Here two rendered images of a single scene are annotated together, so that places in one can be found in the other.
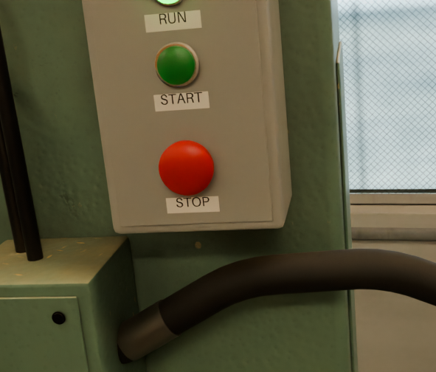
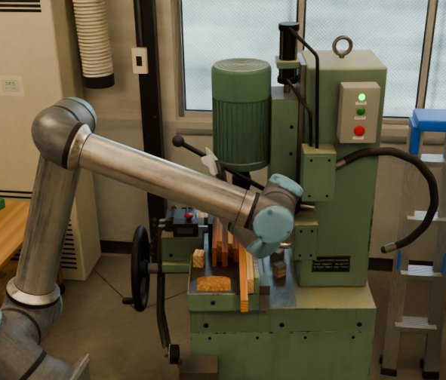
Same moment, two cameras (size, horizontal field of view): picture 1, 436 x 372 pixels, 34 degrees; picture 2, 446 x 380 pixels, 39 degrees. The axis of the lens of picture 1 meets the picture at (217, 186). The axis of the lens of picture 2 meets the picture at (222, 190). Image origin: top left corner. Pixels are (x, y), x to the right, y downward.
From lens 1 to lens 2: 1.44 m
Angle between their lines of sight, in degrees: 14
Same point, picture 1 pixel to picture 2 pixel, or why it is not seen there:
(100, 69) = (344, 111)
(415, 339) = not seen: hidden behind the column
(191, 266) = (345, 150)
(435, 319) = not seen: hidden behind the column
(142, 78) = (352, 113)
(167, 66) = (359, 111)
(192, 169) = (361, 131)
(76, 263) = (328, 148)
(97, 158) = (327, 125)
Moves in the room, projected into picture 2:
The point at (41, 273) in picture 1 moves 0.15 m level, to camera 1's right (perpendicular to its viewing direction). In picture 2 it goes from (323, 151) to (373, 146)
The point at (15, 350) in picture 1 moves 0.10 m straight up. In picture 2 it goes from (318, 167) to (319, 133)
